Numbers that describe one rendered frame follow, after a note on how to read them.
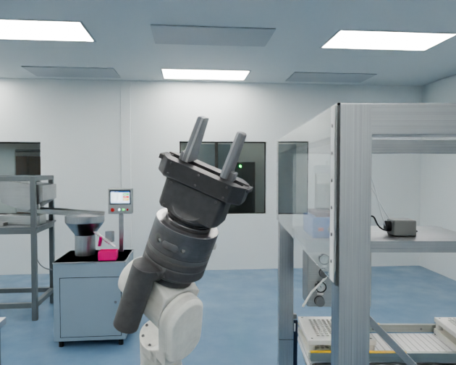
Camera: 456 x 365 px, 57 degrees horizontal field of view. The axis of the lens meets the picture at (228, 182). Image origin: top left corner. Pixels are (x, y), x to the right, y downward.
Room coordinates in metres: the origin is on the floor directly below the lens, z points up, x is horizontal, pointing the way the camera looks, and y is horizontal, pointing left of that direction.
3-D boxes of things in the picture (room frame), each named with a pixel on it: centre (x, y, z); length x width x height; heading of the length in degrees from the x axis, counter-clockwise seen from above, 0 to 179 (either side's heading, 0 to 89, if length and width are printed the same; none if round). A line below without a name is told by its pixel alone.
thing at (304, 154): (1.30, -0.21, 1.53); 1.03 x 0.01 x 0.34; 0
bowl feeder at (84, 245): (3.99, 1.29, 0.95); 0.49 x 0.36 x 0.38; 95
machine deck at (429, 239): (1.63, -0.59, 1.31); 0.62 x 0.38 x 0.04; 90
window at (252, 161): (6.62, 0.08, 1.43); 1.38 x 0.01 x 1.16; 95
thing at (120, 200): (4.10, 1.05, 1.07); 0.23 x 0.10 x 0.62; 95
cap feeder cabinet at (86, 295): (3.94, 1.24, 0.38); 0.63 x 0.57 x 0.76; 95
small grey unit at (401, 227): (1.56, -0.64, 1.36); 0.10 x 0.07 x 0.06; 90
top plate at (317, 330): (1.61, -0.41, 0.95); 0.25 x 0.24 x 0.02; 0
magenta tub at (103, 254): (3.76, 1.08, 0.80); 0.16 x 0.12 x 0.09; 95
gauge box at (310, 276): (1.49, -0.38, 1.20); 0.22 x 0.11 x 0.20; 90
